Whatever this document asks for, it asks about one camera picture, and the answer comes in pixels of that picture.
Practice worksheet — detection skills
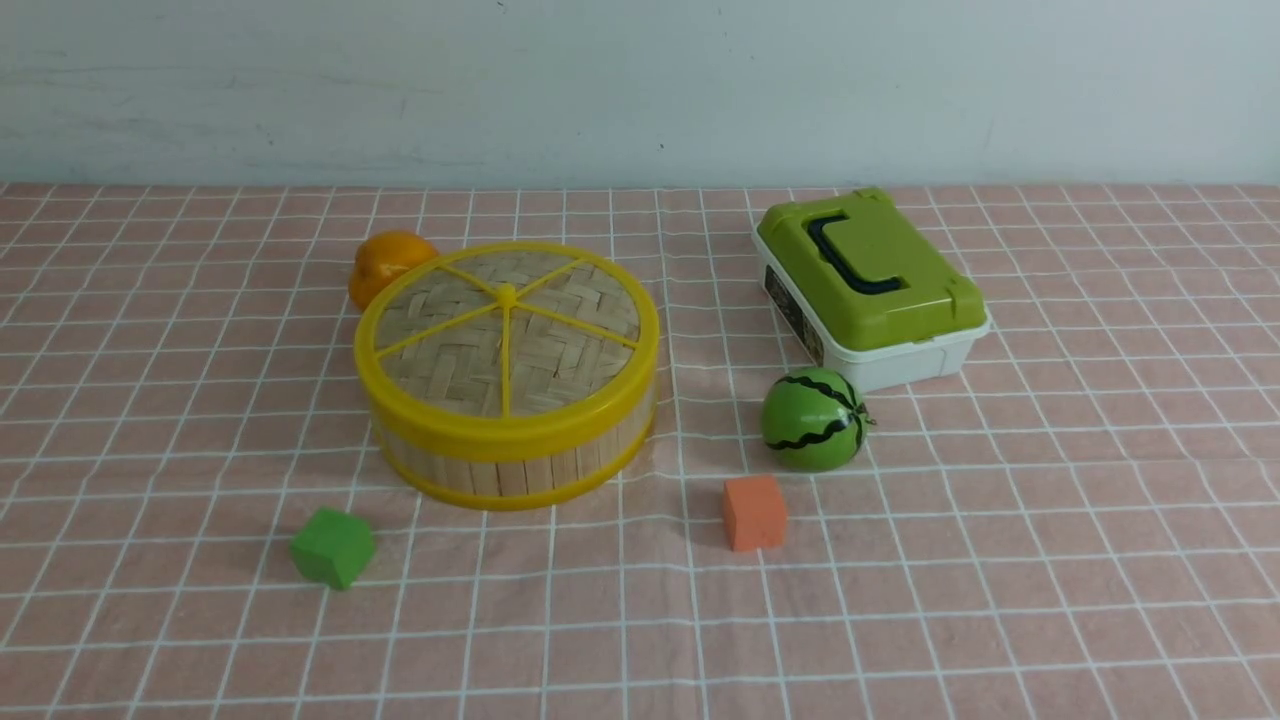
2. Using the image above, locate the yellow bamboo steamer lid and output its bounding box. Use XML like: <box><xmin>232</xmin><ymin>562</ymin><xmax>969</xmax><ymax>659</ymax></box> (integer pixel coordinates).
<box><xmin>353</xmin><ymin>242</ymin><xmax>660</xmax><ymax>462</ymax></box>

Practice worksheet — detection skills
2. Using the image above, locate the bamboo steamer basket yellow rim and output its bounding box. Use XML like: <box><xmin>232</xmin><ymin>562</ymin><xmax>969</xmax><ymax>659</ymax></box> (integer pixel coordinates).
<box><xmin>371</xmin><ymin>386</ymin><xmax>658</xmax><ymax>511</ymax></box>

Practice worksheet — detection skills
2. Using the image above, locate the green toy watermelon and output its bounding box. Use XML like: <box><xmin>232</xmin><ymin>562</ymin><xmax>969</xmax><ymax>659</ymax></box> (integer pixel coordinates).
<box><xmin>762</xmin><ymin>366</ymin><xmax>876</xmax><ymax>474</ymax></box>

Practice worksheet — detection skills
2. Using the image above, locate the orange foam cube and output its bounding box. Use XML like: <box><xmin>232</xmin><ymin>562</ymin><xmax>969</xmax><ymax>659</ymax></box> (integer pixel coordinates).
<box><xmin>722</xmin><ymin>474</ymin><xmax>788</xmax><ymax>552</ymax></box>

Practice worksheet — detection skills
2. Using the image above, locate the green white plastic storage box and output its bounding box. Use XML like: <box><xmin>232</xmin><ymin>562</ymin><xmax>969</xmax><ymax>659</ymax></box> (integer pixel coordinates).
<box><xmin>753</xmin><ymin>187</ymin><xmax>992</xmax><ymax>393</ymax></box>

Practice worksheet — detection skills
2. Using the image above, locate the orange toy bell pepper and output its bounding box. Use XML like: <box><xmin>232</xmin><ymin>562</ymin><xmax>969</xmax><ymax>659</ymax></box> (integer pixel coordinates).
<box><xmin>348</xmin><ymin>231</ymin><xmax>439</xmax><ymax>313</ymax></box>

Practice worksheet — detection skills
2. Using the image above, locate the green foam cube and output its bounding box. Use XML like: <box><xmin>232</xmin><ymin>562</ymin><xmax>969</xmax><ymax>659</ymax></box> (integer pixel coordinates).
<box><xmin>289</xmin><ymin>506</ymin><xmax>376</xmax><ymax>591</ymax></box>

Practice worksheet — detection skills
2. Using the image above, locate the pink checked tablecloth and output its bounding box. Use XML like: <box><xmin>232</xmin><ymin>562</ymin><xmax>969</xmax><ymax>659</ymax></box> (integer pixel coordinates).
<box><xmin>1</xmin><ymin>183</ymin><xmax>1279</xmax><ymax>719</ymax></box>

